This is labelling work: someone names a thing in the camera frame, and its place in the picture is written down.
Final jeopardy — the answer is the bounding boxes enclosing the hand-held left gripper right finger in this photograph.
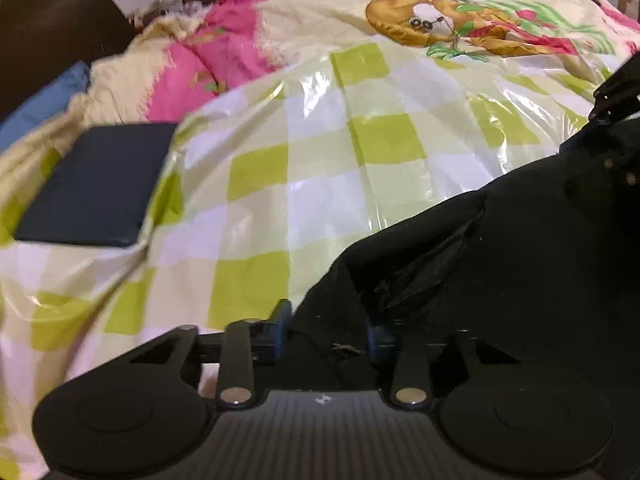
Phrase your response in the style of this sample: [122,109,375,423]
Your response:
[364,312,526,407]

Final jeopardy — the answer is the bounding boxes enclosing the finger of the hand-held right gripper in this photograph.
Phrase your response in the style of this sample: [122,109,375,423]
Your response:
[589,54,640,123]

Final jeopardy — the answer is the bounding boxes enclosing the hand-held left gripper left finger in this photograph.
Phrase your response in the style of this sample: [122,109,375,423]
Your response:
[116,300,294,407]

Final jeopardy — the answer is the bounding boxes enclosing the black pants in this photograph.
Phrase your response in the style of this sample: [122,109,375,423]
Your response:
[292,122,640,396]

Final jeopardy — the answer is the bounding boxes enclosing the green checkered plastic sheet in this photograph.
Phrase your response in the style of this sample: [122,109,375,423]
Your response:
[0,42,601,480]

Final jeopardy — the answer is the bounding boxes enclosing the dark blue folded cloth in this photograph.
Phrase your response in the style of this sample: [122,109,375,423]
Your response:
[12,122,194,249]

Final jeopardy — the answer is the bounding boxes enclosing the printed cartoon quilt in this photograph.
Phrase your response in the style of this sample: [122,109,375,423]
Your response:
[0,0,640,191]

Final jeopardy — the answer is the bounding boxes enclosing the blue pillow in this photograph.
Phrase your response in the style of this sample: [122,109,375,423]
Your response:
[0,60,92,152]

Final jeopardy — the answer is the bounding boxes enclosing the dark brown headboard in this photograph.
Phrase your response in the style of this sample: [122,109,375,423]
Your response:
[0,0,137,122]

